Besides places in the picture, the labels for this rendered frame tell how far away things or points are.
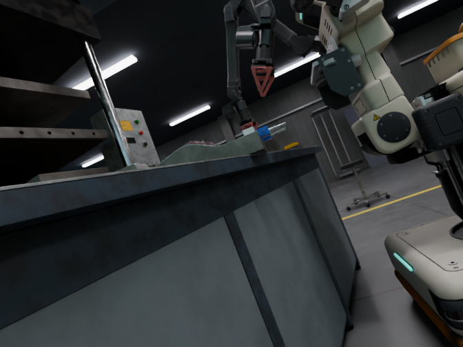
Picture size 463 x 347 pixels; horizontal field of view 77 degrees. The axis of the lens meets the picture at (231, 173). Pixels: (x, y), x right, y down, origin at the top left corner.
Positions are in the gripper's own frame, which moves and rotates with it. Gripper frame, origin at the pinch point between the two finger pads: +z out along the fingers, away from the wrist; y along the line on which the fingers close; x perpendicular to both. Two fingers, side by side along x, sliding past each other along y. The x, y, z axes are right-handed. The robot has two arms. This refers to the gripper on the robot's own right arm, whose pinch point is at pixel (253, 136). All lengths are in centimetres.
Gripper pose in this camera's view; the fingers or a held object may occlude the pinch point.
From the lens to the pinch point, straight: 152.9
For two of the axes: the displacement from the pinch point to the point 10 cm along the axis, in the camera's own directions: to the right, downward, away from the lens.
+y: -4.5, 1.1, -8.9
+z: 3.8, 9.2, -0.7
